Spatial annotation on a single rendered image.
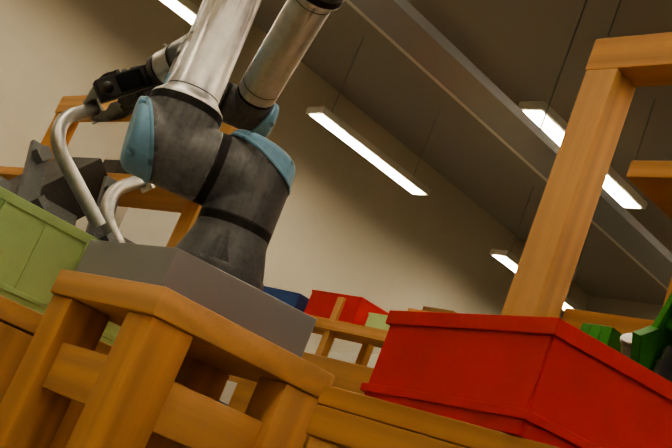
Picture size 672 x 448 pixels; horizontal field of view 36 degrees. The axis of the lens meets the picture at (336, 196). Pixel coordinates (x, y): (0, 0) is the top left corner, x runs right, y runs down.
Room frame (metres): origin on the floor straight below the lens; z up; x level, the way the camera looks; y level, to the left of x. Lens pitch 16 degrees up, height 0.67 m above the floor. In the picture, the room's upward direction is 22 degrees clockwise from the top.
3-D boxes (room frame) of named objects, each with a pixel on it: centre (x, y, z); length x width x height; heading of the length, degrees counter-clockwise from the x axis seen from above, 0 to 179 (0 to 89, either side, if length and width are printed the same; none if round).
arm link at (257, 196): (1.54, 0.13, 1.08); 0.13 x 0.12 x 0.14; 104
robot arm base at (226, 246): (1.54, 0.12, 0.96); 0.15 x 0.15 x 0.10
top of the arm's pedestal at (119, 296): (1.54, 0.12, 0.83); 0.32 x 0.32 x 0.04; 36
